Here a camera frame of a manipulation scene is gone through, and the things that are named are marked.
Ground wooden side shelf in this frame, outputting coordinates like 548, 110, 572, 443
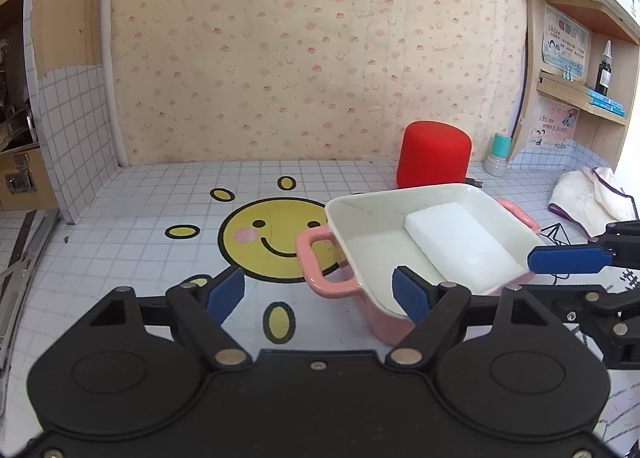
0, 0, 121, 225

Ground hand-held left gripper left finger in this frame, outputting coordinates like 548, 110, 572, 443
87, 266, 253, 371

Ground wooden box with metal latch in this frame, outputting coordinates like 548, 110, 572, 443
0, 142, 62, 212

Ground red cylindrical speaker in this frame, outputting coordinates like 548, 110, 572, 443
396, 120, 473, 190

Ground white sponge block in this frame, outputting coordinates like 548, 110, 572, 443
404, 201, 533, 295

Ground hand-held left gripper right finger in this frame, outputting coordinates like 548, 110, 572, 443
385, 265, 553, 369

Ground wooden wall shelf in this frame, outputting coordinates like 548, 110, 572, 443
519, 0, 640, 180

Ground black ink bottle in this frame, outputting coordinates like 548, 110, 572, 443
594, 39, 614, 96

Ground pink cartoon wall poster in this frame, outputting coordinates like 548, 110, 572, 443
529, 95, 580, 149

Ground white cloth with purple edge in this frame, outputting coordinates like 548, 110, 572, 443
547, 166, 640, 239

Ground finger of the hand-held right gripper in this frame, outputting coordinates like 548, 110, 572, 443
520, 283, 640, 320
527, 220, 640, 275

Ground metal folding stand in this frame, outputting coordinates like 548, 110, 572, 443
0, 209, 62, 374

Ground blue cartoon wall poster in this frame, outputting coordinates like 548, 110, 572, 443
541, 5, 592, 80

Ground blue book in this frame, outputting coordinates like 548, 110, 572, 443
586, 87, 624, 110
590, 98, 627, 119

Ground teal and grey stamp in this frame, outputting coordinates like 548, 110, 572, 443
482, 133, 512, 178

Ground pink square bowl with handles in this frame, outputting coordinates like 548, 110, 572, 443
295, 186, 548, 346

